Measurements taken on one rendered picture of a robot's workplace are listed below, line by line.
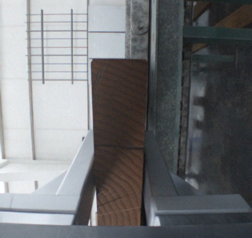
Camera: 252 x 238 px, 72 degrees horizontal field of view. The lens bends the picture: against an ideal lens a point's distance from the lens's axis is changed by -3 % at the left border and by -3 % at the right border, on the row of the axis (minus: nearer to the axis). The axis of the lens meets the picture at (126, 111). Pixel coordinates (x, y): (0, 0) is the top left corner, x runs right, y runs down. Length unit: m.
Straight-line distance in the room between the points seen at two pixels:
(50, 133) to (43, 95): 1.38
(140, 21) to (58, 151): 6.95
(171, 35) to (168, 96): 0.09
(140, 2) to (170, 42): 0.09
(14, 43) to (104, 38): 3.28
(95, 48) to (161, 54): 5.73
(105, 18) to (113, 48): 0.96
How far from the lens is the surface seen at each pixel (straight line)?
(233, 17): 1.72
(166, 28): 0.29
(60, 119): 6.85
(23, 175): 6.65
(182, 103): 0.99
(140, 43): 0.32
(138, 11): 0.34
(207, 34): 0.92
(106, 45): 5.97
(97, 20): 6.23
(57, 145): 7.10
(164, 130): 0.28
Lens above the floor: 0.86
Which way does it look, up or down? 1 degrees down
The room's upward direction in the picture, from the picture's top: 89 degrees counter-clockwise
